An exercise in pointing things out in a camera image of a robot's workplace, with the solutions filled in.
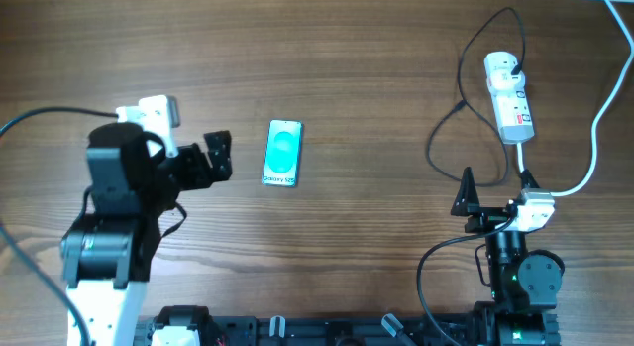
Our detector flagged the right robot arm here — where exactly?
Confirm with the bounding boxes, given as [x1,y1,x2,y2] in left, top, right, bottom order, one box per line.
[451,168,565,346]

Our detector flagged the white power strip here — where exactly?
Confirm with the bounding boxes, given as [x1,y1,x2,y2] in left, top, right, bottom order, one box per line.
[483,52,535,145]

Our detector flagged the white power strip cord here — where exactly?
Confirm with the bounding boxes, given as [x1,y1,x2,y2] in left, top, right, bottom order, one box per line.
[516,0,634,198]

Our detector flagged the white charger plug adapter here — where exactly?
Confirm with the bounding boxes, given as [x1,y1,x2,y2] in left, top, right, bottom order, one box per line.
[486,68,525,96]

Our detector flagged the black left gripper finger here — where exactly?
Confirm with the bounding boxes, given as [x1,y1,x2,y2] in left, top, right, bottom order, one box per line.
[203,130,232,160]
[210,158,233,182]

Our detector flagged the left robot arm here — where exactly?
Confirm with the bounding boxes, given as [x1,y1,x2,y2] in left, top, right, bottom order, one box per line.
[60,122,232,345]

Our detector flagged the black charger cable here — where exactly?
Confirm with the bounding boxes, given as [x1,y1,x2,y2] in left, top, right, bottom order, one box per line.
[425,7,527,188]

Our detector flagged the teal screen Galaxy smartphone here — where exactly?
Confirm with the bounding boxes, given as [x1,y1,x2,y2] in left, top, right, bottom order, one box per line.
[262,120,303,187]

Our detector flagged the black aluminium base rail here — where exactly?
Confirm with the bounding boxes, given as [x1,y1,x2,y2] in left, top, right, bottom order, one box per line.
[133,305,562,346]

